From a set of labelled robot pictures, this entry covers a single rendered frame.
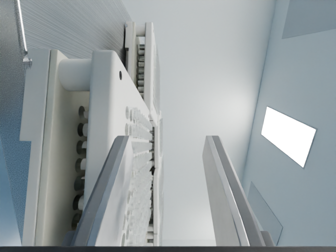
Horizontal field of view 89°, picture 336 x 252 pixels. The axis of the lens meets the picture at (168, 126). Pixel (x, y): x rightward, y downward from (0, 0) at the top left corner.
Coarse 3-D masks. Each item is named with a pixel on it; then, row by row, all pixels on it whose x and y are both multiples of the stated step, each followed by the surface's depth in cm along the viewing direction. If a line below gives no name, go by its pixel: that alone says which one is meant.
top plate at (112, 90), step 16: (96, 64) 13; (112, 64) 13; (96, 80) 13; (112, 80) 13; (128, 80) 18; (96, 96) 13; (112, 96) 13; (128, 96) 18; (96, 112) 13; (112, 112) 13; (144, 112) 30; (96, 128) 13; (112, 128) 13; (96, 144) 13; (96, 160) 13; (96, 176) 12
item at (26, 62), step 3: (24, 57) 14; (27, 57) 13; (24, 60) 13; (27, 60) 13; (30, 60) 13; (24, 63) 13; (27, 63) 13; (30, 63) 13; (24, 66) 13; (27, 66) 13; (30, 66) 13; (24, 69) 13; (24, 72) 14
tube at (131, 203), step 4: (76, 196) 16; (80, 196) 16; (128, 196) 16; (132, 196) 16; (76, 200) 16; (80, 200) 16; (128, 200) 16; (132, 200) 16; (72, 204) 16; (76, 204) 16; (80, 204) 16; (128, 204) 16; (132, 204) 16; (76, 208) 16; (80, 208) 16; (128, 208) 16; (132, 208) 16
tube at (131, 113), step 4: (80, 108) 17; (84, 108) 17; (88, 108) 17; (128, 108) 17; (132, 108) 17; (136, 108) 18; (80, 112) 17; (84, 112) 17; (128, 112) 17; (132, 112) 17; (136, 112) 18; (80, 116) 17; (84, 116) 17; (128, 116) 17; (132, 116) 17; (136, 116) 18
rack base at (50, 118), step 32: (32, 64) 13; (32, 96) 13; (64, 96) 15; (32, 128) 13; (64, 128) 15; (32, 160) 13; (64, 160) 15; (32, 192) 12; (64, 192) 15; (32, 224) 12; (64, 224) 15
